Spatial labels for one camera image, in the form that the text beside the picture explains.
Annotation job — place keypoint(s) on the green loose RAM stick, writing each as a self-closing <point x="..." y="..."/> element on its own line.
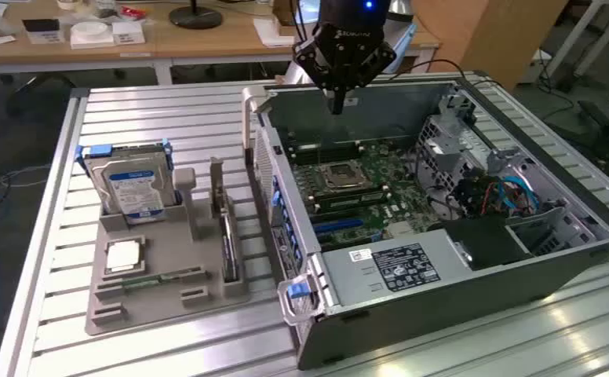
<point x="149" y="279"/>

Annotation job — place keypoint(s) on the red packet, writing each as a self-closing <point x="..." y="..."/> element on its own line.
<point x="131" y="12"/>

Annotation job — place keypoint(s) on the CPU socket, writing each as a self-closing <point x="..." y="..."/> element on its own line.
<point x="342" y="177"/>

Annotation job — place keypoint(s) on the white labelled box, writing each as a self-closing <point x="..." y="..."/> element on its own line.
<point x="126" y="29"/>

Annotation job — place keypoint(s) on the grey metal disk bay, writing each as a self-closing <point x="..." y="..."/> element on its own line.
<point x="570" y="224"/>

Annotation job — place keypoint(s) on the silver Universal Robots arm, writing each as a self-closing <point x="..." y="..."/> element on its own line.
<point x="405" y="37"/>

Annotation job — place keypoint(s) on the white round bowl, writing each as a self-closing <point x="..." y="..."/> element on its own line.
<point x="89" y="30"/>

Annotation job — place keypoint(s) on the wooden desk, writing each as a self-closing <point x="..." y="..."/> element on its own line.
<point x="21" y="55"/>
<point x="219" y="43"/>

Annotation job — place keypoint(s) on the grey power supply unit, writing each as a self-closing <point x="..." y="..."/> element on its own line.
<point x="346" y="292"/>

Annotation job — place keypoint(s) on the blue expansion slot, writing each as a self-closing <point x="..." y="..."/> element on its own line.
<point x="338" y="225"/>

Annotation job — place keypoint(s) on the silver chipset heatsink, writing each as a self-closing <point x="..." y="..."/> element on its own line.
<point x="401" y="230"/>

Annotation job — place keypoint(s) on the silver CPU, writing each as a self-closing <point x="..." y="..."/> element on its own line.
<point x="123" y="257"/>

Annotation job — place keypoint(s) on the black office chair base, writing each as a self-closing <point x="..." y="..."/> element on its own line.
<point x="47" y="80"/>

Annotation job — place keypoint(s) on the white paper stack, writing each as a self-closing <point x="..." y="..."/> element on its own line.
<point x="270" y="33"/>

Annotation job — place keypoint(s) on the small dark object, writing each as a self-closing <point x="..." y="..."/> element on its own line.
<point x="106" y="13"/>

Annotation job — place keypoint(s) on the brown cardboard box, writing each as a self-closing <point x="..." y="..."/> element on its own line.
<point x="283" y="12"/>

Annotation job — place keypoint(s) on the perforated metal drive cage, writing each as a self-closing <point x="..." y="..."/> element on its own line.
<point x="440" y="157"/>

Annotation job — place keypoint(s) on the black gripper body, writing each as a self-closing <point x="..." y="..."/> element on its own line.
<point x="349" y="35"/>

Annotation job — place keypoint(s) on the black floor stand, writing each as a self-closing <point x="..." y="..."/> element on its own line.
<point x="597" y="114"/>

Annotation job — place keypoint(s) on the blue case latch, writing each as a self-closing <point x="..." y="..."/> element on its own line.
<point x="298" y="291"/>

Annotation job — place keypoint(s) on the tape roll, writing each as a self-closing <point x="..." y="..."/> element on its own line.
<point x="66" y="4"/>

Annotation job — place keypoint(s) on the white desk edge sticker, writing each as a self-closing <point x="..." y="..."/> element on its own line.
<point x="135" y="54"/>

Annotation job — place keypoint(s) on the black plastic duct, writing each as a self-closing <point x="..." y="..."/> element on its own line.
<point x="485" y="243"/>

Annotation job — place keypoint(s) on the black topped white box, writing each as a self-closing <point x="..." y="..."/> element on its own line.
<point x="42" y="25"/>

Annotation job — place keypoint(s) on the hard disk with blue carrier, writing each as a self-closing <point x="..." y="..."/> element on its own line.
<point x="131" y="188"/>

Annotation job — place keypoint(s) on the black open PC case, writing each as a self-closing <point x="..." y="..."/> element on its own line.
<point x="440" y="326"/>

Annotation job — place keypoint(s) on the green motherboard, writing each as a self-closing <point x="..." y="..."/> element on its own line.
<point x="393" y="173"/>

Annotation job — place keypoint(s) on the white flat box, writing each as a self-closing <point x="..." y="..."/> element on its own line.
<point x="91" y="44"/>

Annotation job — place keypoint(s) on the grey parts rack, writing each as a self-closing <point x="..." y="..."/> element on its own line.
<point x="167" y="290"/>

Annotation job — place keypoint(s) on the Nvidia graphics card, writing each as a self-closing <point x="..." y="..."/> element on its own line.
<point x="229" y="243"/>

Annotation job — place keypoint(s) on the black lamp base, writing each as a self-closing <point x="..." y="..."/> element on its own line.
<point x="194" y="19"/>

